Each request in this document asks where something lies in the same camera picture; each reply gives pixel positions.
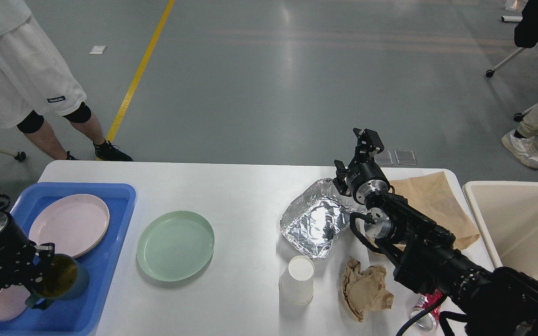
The aluminium foil tray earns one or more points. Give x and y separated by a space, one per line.
313 221

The person in white shorts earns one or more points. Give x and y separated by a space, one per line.
35 79

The teal mug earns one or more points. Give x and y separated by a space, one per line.
64 280

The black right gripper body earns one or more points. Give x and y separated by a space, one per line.
365 179

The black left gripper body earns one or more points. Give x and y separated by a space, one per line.
16 253

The beige waste bin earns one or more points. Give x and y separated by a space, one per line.
506 213

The pink plate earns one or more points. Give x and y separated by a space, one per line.
76 224

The crumpled brown paper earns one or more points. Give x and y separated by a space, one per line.
364 290

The blue plastic tray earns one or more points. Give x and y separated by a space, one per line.
78 317

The crushed red can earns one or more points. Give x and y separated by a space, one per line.
429 321

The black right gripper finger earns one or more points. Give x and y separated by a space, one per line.
369 144
340 180

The green plate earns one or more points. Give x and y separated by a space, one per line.
175 246

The white paper cup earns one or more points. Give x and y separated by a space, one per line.
297 280

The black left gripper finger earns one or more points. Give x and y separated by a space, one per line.
35 263

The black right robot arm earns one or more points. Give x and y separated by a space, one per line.
499 303

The brown paper bag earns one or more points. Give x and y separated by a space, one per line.
432 196

